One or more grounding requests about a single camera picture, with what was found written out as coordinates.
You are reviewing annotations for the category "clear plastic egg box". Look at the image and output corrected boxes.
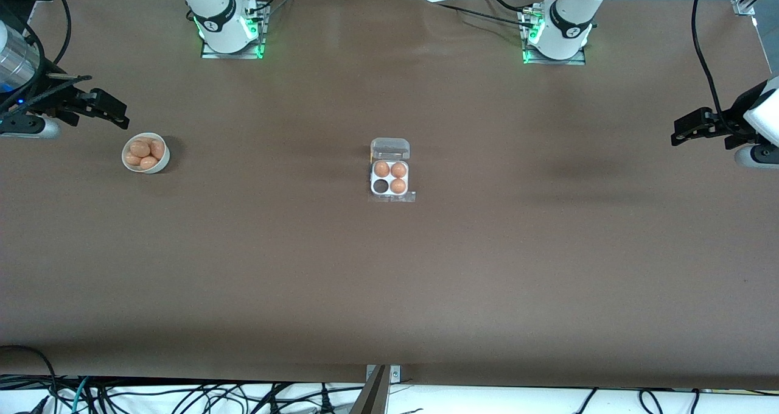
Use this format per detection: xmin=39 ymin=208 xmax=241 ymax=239
xmin=369 ymin=138 xmax=411 ymax=197

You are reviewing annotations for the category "white round bowl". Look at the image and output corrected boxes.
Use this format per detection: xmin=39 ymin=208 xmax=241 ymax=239
xmin=122 ymin=132 xmax=170 ymax=175

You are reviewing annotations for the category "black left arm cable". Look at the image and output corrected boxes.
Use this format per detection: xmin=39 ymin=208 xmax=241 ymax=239
xmin=692 ymin=0 xmax=740 ymax=136

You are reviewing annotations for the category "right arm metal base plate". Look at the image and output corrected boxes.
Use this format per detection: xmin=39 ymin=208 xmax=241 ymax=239
xmin=201 ymin=3 xmax=268 ymax=60

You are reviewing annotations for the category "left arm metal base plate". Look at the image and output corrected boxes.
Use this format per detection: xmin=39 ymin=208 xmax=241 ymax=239
xmin=519 ymin=6 xmax=588 ymax=66

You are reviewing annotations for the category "teal cable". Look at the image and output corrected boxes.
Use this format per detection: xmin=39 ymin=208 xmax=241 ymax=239
xmin=72 ymin=376 xmax=92 ymax=414

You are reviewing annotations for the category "small metal bracket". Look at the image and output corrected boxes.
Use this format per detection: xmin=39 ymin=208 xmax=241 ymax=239
xmin=365 ymin=364 xmax=402 ymax=383

